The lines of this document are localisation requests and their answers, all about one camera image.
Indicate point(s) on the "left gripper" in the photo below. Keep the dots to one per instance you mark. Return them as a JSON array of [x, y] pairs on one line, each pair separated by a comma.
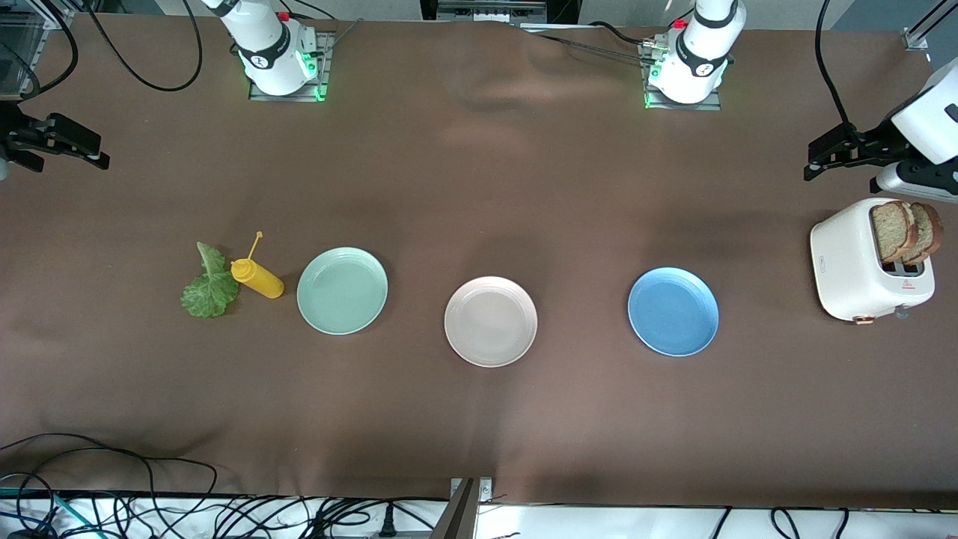
[[877, 140]]

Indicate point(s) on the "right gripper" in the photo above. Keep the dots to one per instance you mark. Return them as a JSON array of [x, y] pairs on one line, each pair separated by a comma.
[[16, 136]]

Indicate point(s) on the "brown bread slice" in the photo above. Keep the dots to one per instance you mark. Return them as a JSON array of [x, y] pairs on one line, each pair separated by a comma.
[[891, 228], [930, 228]]

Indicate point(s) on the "green lettuce leaf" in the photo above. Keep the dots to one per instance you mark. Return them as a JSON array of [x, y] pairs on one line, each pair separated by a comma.
[[209, 296]]

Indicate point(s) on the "yellow squeeze bottle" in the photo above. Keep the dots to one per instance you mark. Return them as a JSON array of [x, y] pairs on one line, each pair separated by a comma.
[[258, 278]]

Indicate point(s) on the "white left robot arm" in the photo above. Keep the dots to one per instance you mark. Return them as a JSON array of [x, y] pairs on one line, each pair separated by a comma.
[[700, 60]]

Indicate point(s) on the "blue plate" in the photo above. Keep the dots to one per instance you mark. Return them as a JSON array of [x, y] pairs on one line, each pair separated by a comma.
[[673, 312]]

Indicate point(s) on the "green plate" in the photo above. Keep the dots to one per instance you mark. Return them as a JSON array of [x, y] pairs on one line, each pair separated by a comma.
[[342, 292]]

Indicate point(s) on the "beige plate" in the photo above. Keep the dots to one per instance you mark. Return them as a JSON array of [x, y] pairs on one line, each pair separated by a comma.
[[490, 322]]

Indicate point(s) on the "white toaster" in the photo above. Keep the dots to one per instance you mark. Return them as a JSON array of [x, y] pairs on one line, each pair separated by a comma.
[[846, 269]]

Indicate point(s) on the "black equipment box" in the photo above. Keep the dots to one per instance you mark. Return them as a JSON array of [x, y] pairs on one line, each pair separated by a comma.
[[561, 9]]

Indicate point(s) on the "brown table cloth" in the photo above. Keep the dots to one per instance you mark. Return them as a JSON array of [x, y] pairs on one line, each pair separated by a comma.
[[479, 187]]

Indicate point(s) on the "black power plug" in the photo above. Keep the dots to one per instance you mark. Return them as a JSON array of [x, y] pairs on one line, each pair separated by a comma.
[[387, 522]]

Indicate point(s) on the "aluminium frame rail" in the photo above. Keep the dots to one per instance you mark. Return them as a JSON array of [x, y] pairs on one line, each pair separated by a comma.
[[914, 37], [45, 16]]

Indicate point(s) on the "grey left arm base plate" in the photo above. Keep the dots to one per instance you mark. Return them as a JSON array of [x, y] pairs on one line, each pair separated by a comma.
[[715, 105]]

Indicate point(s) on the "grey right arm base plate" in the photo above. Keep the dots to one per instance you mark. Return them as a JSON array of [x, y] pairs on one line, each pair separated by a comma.
[[258, 93]]

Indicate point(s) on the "grey metal bracket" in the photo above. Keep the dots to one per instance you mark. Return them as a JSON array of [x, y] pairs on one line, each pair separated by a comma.
[[464, 509]]

